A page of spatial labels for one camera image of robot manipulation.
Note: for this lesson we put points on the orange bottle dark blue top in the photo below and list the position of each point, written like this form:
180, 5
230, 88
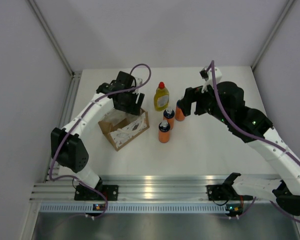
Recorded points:
169, 115

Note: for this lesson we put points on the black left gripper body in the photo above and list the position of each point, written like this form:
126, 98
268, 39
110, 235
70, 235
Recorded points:
128, 105

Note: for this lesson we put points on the aluminium frame rail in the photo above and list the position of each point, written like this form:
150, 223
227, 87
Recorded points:
162, 189

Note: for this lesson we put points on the orange bottle light blue top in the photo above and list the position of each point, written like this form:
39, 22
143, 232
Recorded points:
179, 116

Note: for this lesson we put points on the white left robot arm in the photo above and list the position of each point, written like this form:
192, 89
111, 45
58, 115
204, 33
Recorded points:
67, 143

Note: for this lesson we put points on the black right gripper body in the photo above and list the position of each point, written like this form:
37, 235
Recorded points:
213, 110

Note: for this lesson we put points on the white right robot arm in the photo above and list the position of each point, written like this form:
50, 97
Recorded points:
257, 131

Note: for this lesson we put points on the yellow dish soap bottle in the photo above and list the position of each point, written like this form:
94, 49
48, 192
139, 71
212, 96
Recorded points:
161, 97

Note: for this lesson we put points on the orange bottle navy pump top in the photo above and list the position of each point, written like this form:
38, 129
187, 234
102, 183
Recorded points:
164, 131

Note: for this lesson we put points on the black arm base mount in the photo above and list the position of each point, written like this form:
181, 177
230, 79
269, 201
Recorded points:
84, 194

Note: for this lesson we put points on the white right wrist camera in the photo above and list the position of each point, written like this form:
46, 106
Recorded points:
209, 75

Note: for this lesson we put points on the white slotted cable duct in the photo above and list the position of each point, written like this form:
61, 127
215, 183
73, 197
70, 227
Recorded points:
118, 208

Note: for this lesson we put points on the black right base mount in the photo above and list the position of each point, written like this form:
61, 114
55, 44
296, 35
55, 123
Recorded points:
220, 192

